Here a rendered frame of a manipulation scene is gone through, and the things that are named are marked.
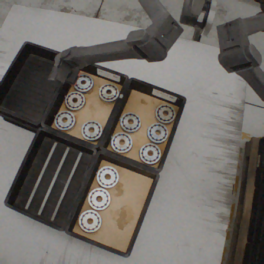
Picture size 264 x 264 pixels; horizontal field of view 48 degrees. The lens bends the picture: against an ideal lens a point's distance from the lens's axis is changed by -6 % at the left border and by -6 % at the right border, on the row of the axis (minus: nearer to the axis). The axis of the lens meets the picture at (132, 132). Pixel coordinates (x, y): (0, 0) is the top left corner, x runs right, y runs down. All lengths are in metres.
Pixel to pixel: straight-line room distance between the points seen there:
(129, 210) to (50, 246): 0.45
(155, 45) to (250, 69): 0.28
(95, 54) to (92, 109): 0.59
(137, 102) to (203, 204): 0.63
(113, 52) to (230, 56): 0.35
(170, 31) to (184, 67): 1.01
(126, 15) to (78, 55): 1.91
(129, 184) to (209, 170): 0.46
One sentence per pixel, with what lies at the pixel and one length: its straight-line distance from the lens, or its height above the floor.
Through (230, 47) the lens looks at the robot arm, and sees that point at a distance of 0.90.
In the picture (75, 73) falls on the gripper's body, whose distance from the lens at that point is 1.29.
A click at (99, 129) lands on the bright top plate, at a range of 1.50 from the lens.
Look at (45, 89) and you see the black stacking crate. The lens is 1.65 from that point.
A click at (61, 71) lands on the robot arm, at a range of 1.17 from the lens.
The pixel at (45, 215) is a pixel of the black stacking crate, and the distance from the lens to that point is 1.48.
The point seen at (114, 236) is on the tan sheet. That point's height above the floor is 0.83.
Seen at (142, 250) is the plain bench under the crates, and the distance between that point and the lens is 1.58.
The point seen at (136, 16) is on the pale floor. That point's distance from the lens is 2.96.
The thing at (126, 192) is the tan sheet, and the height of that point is 0.83.
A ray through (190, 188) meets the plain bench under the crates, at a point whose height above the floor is 0.70.
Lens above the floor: 2.27
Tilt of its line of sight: 71 degrees down
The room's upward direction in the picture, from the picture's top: 10 degrees clockwise
